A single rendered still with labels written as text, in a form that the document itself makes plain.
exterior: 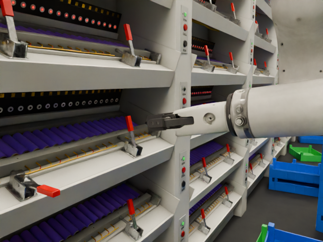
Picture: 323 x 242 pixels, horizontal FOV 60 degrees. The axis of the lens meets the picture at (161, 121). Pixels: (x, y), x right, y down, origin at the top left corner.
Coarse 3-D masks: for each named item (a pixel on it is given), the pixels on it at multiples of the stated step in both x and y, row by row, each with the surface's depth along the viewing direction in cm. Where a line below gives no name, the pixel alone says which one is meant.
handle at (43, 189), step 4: (24, 176) 40; (28, 176) 41; (24, 180) 41; (24, 184) 40; (28, 184) 40; (32, 184) 40; (36, 184) 40; (44, 184) 40; (32, 188) 40; (36, 188) 39; (40, 188) 38; (44, 188) 38; (48, 188) 38; (52, 188) 38; (40, 192) 38; (44, 192) 38; (48, 192) 37; (52, 192) 37; (56, 192) 37; (52, 196) 37
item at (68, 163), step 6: (150, 138) 74; (108, 150) 61; (114, 150) 62; (90, 156) 56; (96, 156) 58; (66, 162) 52; (72, 162) 52; (78, 162) 54; (48, 168) 48; (54, 168) 49; (60, 168) 50; (30, 174) 45; (36, 174) 46; (6, 180) 42; (0, 186) 41
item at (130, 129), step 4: (128, 116) 63; (128, 120) 63; (128, 124) 63; (132, 124) 64; (128, 128) 63; (132, 128) 64; (132, 132) 64; (132, 136) 63; (132, 140) 63; (132, 144) 63
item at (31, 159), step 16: (144, 128) 75; (64, 144) 54; (80, 144) 56; (96, 144) 60; (112, 144) 63; (0, 160) 43; (16, 160) 45; (32, 160) 47; (48, 160) 49; (0, 176) 43
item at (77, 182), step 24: (0, 120) 52; (24, 120) 57; (144, 120) 81; (120, 144) 67; (144, 144) 71; (168, 144) 76; (72, 168) 52; (96, 168) 54; (120, 168) 58; (144, 168) 67; (0, 192) 41; (72, 192) 48; (96, 192) 54; (0, 216) 37; (24, 216) 41
